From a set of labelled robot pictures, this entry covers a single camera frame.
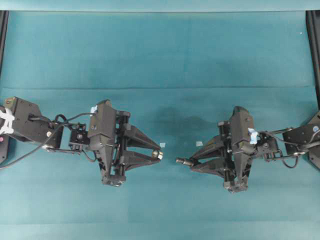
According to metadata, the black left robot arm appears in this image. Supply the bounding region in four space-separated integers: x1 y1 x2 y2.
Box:
0 96 163 187

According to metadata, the small tape marker right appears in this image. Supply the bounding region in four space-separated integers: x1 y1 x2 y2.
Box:
196 141 203 147

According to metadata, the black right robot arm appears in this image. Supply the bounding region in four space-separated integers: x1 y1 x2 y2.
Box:
176 106 320 193

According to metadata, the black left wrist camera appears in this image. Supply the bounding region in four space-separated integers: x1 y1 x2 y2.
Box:
87 99 117 151

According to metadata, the dark metal shaft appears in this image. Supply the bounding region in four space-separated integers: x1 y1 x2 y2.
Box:
175 157 194 168

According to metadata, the teal table mat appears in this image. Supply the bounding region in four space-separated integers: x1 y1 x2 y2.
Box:
0 11 320 240

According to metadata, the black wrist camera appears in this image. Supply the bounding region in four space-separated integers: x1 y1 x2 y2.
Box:
229 106 255 155
87 99 117 151

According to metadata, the black frame rail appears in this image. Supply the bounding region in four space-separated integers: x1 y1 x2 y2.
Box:
0 10 10 72
305 9 320 108

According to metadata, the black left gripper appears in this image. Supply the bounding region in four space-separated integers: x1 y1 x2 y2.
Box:
96 111 161 187

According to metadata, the black right frame rail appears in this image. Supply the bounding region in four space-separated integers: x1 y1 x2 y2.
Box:
305 9 320 108

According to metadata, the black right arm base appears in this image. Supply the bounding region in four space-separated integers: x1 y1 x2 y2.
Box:
308 146 320 170

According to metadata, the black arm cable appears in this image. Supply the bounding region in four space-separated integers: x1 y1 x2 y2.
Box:
257 124 320 168
0 112 97 171

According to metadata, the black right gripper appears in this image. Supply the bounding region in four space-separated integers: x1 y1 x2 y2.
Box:
189 121 251 193

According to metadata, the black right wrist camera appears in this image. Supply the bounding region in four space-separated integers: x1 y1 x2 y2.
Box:
229 106 255 155

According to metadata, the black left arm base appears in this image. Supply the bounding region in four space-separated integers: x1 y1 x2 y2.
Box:
0 135 10 164

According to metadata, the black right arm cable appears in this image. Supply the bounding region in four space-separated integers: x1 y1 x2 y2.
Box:
257 124 320 168

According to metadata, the black left frame rail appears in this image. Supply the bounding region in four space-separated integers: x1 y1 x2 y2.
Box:
0 10 10 72

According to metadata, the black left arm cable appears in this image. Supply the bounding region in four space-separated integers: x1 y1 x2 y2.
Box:
0 112 97 171

